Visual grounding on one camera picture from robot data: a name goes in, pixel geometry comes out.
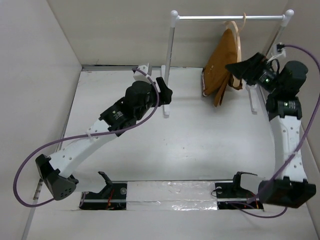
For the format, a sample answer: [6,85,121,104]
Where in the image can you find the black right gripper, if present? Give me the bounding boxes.
[225,52,283,95]

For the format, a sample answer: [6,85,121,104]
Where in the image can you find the brown trousers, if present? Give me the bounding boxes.
[202,28,238,107]

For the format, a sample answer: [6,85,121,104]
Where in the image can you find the beige wooden clothes hanger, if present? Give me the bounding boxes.
[224,12,247,90]

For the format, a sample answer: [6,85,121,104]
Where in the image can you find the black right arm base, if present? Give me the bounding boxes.
[211,180,264,210]

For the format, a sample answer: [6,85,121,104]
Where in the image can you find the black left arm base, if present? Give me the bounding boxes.
[79,181,128,211]

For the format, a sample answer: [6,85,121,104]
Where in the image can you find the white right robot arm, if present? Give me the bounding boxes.
[225,53,317,209]

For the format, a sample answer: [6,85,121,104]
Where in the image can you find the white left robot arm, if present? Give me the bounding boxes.
[35,77,173,201]

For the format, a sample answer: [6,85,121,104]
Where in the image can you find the white metal clothes rack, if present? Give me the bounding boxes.
[161,9,295,118]

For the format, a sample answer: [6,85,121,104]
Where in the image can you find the silver foil tape strip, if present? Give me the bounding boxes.
[126,180,218,211]

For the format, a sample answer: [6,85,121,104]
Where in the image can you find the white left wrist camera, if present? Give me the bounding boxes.
[132,63,152,84]

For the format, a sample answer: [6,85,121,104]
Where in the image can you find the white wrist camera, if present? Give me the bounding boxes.
[132,63,152,84]
[268,42,287,62]

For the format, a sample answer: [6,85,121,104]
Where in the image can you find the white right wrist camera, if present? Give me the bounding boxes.
[268,42,287,62]

